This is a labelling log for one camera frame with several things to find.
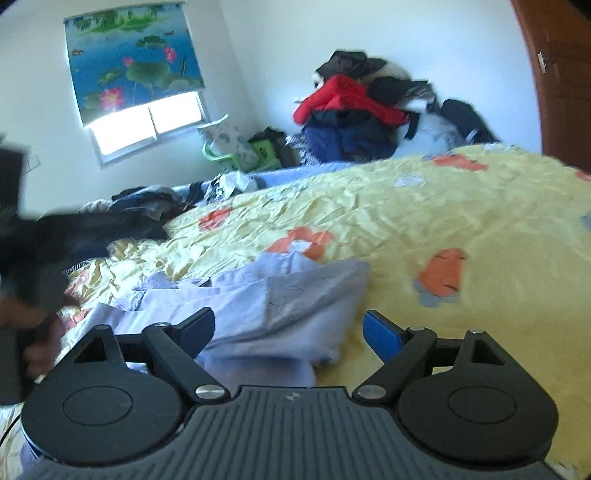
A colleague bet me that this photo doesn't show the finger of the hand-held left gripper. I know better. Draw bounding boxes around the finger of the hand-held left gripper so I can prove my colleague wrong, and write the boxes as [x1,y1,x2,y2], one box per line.
[39,210,169,273]

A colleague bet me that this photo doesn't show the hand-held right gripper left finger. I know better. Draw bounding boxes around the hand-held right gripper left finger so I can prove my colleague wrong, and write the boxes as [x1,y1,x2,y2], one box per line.
[69,307,230,403]

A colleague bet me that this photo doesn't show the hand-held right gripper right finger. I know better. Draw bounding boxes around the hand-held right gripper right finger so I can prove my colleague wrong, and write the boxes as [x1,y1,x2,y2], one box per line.
[353,311,511,402]

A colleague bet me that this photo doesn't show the light lavender garment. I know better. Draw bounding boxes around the light lavender garment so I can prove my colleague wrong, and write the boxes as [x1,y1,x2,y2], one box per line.
[18,251,372,472]

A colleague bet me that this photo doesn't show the pile of dark clothes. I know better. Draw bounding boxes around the pile of dark clothes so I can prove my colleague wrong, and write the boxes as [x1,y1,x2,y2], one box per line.
[79,185,197,241]

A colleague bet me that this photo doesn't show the black and white clothes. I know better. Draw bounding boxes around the black and white clothes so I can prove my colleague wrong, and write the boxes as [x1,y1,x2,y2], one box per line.
[202,171,260,205]

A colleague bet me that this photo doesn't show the person's left hand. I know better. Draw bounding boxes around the person's left hand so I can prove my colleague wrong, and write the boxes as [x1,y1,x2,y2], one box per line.
[0,295,77,379]

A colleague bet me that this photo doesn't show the window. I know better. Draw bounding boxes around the window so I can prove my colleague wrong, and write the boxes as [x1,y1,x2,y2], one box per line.
[89,90,207,165]

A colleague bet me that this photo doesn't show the yellow printed bedspread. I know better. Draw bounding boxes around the yellow printed bedspread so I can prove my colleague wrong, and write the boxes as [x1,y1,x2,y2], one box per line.
[0,143,591,480]

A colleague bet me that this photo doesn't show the green plastic chair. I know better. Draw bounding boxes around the green plastic chair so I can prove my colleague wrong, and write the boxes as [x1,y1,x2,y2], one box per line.
[202,135,283,172]

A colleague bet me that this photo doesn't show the pale floral cloth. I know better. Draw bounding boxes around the pale floral cloth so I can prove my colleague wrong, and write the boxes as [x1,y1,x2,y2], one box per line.
[198,114,260,169]

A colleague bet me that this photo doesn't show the blue bed sheet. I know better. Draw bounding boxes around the blue bed sheet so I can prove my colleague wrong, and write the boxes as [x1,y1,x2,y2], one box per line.
[171,161,375,199]

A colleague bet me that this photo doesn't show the lotus print roller blind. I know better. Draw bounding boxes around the lotus print roller blind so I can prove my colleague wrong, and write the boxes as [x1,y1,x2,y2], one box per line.
[64,2,205,127]

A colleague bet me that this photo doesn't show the dark green bag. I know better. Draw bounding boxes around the dark green bag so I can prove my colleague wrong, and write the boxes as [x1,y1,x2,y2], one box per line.
[248,126,302,169]

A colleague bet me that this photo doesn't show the navy padded jacket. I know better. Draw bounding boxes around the navy padded jacket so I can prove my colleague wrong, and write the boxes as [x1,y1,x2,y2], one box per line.
[302,110,401,163]

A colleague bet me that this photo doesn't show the white bundle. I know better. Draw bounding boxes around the white bundle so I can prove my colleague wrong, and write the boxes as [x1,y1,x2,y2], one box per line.
[396,112,465,160]

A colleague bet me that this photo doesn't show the black bag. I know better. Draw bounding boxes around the black bag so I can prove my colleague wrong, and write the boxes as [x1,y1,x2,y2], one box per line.
[440,99,498,145]

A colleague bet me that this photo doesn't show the red jacket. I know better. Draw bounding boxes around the red jacket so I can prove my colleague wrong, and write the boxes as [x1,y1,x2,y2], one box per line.
[293,75,410,127]

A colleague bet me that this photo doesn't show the black garment heap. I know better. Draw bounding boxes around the black garment heap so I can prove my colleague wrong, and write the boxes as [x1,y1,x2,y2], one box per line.
[315,49,437,114]

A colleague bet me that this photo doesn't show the brown wooden door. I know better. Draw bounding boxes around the brown wooden door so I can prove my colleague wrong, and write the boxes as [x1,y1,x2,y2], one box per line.
[509,0,591,178]

